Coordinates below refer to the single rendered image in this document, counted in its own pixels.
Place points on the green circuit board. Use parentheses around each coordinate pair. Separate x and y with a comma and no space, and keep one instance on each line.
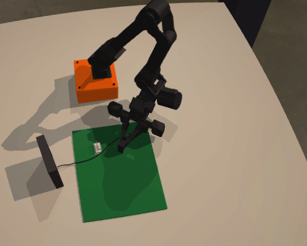
(114,185)

